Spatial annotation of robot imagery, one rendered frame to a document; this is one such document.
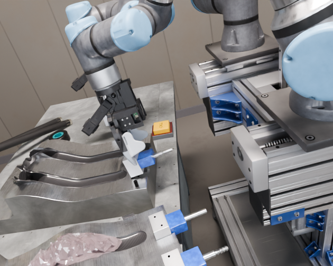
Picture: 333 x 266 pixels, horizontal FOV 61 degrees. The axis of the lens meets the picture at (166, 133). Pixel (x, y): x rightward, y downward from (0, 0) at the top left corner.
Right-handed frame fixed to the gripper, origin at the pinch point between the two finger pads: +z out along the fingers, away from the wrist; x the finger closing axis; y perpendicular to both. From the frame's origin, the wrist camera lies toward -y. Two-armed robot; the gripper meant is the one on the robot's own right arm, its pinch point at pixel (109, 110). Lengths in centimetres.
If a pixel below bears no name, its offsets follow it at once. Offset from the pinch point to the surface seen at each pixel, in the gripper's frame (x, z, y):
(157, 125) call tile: 2.4, 11.3, 15.1
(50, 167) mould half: -24.2, 2.6, -14.7
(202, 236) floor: 14, 95, 21
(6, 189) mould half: -23.0, 8.8, -33.3
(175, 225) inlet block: -47, 8, 21
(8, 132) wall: 132, 65, -144
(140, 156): -29.0, 1.1, 13.5
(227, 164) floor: 71, 95, 45
